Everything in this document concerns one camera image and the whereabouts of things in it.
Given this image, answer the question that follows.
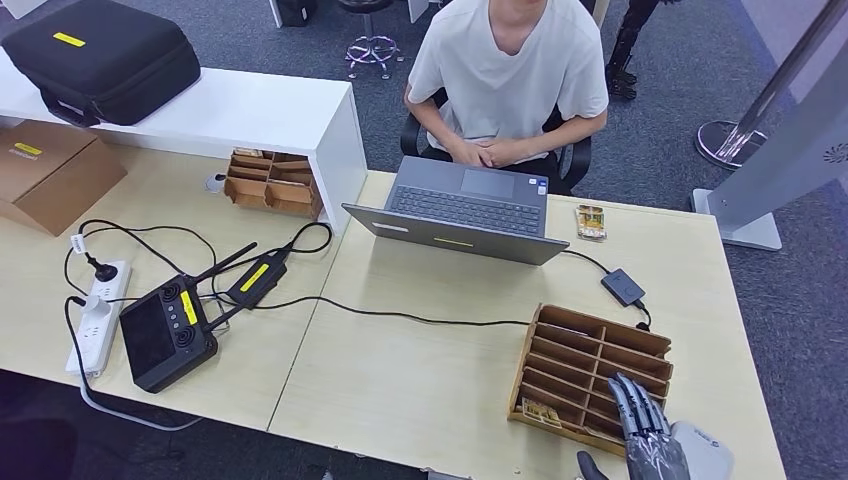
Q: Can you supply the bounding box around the black carrying case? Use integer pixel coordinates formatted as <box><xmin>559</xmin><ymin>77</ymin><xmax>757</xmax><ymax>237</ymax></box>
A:
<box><xmin>1</xmin><ymin>0</ymin><xmax>202</xmax><ymax>127</ymax></box>

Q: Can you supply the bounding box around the thin black cable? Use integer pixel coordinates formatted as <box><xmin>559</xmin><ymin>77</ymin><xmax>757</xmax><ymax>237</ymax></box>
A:
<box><xmin>62</xmin><ymin>296</ymin><xmax>89</xmax><ymax>382</ymax></box>

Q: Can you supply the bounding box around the white power strip cord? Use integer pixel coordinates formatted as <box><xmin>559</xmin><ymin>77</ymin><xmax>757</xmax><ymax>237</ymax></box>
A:
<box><xmin>78</xmin><ymin>374</ymin><xmax>203</xmax><ymax>433</ymax></box>

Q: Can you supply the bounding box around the black mains cable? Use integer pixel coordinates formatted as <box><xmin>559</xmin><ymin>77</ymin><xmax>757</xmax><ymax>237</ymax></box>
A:
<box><xmin>62</xmin><ymin>219</ymin><xmax>229</xmax><ymax>306</ymax></box>

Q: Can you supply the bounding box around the black office chair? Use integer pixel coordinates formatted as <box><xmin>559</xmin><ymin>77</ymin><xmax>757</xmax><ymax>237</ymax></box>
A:
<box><xmin>399</xmin><ymin>89</ymin><xmax>593</xmax><ymax>197</ymax></box>

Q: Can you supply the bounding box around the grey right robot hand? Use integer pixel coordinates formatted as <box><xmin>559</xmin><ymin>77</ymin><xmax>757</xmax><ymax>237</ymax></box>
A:
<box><xmin>576</xmin><ymin>372</ymin><xmax>690</xmax><ymax>480</ymax></box>

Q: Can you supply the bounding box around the chrome base stool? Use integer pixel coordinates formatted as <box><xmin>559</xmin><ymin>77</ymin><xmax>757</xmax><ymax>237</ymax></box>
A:
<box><xmin>336</xmin><ymin>0</ymin><xmax>403</xmax><ymax>82</ymax></box>

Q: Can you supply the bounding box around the white power strip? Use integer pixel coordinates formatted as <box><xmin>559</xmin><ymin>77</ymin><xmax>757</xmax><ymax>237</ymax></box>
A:
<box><xmin>64</xmin><ymin>260</ymin><xmax>133</xmax><ymax>379</ymax></box>

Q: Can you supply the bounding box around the small cardboard divider tray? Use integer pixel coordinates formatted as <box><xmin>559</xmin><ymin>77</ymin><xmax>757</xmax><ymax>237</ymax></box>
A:
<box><xmin>223</xmin><ymin>148</ymin><xmax>325</xmax><ymax>221</ymax></box>

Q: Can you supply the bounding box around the white card reader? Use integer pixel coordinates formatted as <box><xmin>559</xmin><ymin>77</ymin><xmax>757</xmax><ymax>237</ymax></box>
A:
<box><xmin>669</xmin><ymin>421</ymin><xmax>735</xmax><ymax>480</ymax></box>

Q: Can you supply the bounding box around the white plug adapter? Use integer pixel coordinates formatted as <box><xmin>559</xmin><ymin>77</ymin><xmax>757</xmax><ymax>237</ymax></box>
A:
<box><xmin>78</xmin><ymin>294</ymin><xmax>113</xmax><ymax>319</ymax></box>

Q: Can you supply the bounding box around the patterned key card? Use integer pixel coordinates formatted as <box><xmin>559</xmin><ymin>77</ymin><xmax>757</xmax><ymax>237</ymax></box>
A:
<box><xmin>576</xmin><ymin>215</ymin><xmax>609</xmax><ymax>243</ymax></box>

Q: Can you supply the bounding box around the person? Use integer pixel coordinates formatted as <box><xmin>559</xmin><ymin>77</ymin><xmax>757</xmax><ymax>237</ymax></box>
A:
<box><xmin>402</xmin><ymin>0</ymin><xmax>611</xmax><ymax>197</ymax></box>

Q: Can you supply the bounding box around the black power brick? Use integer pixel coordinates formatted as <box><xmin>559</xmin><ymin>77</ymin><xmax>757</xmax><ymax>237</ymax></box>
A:
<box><xmin>226</xmin><ymin>251</ymin><xmax>290</xmax><ymax>311</ymax></box>

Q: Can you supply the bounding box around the brown cardboard box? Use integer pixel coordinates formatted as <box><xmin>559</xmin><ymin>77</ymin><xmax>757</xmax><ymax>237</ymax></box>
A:
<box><xmin>0</xmin><ymin>119</ymin><xmax>128</xmax><ymax>238</ymax></box>

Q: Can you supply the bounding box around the black remote controller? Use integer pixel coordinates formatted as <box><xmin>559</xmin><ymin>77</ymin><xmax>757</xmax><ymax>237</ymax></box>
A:
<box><xmin>119</xmin><ymin>241</ymin><xmax>260</xmax><ymax>395</ymax></box>

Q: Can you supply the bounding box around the patterned card stack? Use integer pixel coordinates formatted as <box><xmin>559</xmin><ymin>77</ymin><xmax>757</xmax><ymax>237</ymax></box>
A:
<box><xmin>521</xmin><ymin>397</ymin><xmax>563</xmax><ymax>429</ymax></box>

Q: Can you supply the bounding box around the grey laptop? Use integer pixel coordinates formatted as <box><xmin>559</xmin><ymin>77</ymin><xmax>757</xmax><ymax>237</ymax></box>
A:
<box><xmin>341</xmin><ymin>155</ymin><xmax>571</xmax><ymax>267</ymax></box>

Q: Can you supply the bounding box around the short black hub cable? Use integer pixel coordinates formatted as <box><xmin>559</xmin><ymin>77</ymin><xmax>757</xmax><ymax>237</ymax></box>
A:
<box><xmin>563</xmin><ymin>249</ymin><xmax>611</xmax><ymax>275</ymax></box>

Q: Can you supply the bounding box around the black USB hub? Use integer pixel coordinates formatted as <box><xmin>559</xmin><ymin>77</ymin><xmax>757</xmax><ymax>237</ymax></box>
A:
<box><xmin>600</xmin><ymin>267</ymin><xmax>647</xmax><ymax>308</ymax></box>

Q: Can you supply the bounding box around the black bag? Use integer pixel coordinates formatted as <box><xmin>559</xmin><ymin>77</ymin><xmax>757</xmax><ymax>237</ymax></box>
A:
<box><xmin>274</xmin><ymin>0</ymin><xmax>318</xmax><ymax>29</ymax></box>

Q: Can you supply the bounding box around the person's right hand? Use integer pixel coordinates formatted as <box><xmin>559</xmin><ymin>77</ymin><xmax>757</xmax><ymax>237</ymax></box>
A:
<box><xmin>449</xmin><ymin>139</ymin><xmax>495</xmax><ymax>168</ymax></box>

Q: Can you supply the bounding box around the chrome stanchion post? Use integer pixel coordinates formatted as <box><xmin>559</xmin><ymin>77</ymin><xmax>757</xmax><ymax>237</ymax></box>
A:
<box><xmin>694</xmin><ymin>0</ymin><xmax>848</xmax><ymax>172</ymax></box>

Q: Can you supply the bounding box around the person's left hand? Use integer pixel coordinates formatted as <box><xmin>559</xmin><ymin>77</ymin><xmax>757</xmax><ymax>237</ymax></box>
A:
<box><xmin>488</xmin><ymin>137</ymin><xmax>528</xmax><ymax>168</ymax></box>

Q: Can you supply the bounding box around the white desk shelf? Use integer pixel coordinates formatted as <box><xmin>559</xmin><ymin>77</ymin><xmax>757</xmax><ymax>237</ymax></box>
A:
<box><xmin>0</xmin><ymin>47</ymin><xmax>369</xmax><ymax>236</ymax></box>

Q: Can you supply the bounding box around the black mains plug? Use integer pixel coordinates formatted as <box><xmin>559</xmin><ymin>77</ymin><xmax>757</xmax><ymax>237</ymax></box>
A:
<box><xmin>86</xmin><ymin>254</ymin><xmax>119</xmax><ymax>284</ymax></box>

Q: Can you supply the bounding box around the cardboard card organizer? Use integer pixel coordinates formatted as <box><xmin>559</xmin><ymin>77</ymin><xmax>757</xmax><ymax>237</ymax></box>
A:
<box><xmin>508</xmin><ymin>303</ymin><xmax>674</xmax><ymax>458</ymax></box>

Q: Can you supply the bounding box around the long black charger cable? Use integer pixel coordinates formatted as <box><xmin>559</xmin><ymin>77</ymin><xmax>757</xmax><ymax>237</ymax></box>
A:
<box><xmin>217</xmin><ymin>221</ymin><xmax>655</xmax><ymax>333</ymax></box>

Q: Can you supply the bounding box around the black humanoid robot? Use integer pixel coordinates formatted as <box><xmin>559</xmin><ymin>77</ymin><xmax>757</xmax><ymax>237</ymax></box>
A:
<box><xmin>604</xmin><ymin>0</ymin><xmax>664</xmax><ymax>101</ymax></box>

